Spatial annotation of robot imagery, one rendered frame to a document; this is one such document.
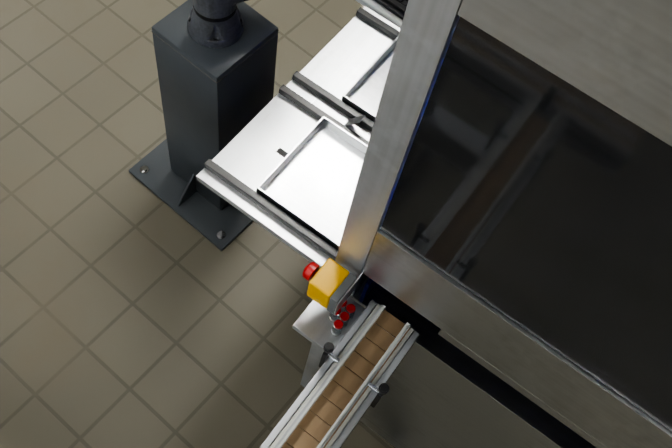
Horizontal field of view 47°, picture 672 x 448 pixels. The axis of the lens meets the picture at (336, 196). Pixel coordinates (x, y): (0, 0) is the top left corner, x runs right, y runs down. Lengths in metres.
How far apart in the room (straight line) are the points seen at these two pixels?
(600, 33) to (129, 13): 2.64
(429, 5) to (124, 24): 2.42
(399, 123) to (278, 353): 1.55
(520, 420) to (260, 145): 0.86
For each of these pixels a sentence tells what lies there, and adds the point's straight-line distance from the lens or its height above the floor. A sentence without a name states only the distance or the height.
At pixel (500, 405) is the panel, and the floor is 0.87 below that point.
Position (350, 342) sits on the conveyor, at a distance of 1.65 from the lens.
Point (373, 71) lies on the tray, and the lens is 2.06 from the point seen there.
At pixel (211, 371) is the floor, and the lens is 2.59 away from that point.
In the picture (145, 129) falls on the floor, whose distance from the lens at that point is 2.99.
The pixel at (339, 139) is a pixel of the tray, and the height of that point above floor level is 0.88.
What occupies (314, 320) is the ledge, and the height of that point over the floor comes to 0.88.
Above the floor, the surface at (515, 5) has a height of 1.86.
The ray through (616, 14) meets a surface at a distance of 0.86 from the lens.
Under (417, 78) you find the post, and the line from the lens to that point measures 1.07.
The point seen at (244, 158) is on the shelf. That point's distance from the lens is 1.88.
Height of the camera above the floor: 2.49
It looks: 61 degrees down
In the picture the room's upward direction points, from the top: 14 degrees clockwise
